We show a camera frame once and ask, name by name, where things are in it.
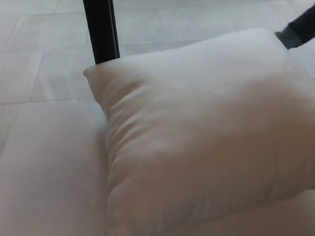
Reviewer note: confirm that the white square pillow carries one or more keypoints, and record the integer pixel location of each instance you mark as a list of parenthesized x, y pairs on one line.
[(199, 126)]

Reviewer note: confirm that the black metal post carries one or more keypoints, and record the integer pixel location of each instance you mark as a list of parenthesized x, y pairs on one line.
[(101, 29)]

